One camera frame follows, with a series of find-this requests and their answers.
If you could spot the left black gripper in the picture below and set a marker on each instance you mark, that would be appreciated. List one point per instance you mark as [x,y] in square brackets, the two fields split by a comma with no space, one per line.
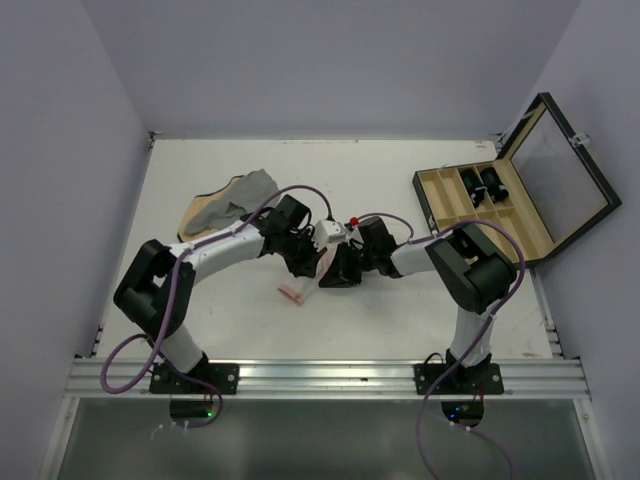
[308,266]

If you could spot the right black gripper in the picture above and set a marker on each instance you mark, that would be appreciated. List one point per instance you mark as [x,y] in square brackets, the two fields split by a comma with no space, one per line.
[340,271]

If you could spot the white pink-trimmed underwear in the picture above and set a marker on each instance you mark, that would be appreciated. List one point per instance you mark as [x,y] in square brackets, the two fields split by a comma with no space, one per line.
[298,290]

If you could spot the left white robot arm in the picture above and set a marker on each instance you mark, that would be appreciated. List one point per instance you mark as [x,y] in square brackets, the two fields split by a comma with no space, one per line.
[156,289]

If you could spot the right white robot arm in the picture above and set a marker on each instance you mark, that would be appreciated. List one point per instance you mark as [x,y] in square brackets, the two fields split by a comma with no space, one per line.
[477,274]

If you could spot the grey underwear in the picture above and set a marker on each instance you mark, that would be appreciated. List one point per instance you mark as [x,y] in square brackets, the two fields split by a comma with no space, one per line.
[242,198]

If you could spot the beige underwear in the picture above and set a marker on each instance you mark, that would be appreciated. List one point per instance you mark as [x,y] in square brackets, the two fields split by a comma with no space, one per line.
[197,204]

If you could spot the black rolled item left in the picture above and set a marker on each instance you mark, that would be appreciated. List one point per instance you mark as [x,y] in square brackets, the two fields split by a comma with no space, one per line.
[473,185]

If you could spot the black rolled item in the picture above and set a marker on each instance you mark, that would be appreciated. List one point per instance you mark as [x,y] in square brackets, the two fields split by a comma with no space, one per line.
[495,187]
[473,185]

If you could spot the black rolled item right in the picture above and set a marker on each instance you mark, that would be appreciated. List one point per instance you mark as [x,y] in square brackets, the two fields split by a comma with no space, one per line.
[495,187]

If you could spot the black wooden compartment box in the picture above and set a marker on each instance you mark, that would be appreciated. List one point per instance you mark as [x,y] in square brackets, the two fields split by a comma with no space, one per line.
[557,192]

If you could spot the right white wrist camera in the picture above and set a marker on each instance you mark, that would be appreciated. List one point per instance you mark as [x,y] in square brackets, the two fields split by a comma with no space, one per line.
[352,227]

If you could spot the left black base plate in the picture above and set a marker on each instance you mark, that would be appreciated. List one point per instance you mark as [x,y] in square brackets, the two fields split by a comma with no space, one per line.
[203,379]

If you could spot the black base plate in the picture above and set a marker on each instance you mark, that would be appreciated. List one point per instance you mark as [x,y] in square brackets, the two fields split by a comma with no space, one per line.
[486,379]
[203,379]

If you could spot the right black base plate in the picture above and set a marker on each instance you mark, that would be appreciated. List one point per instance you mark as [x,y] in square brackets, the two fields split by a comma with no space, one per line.
[486,379]

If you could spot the aluminium mounting rail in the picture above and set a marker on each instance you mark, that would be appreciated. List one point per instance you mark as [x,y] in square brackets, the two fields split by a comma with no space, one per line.
[549,379]

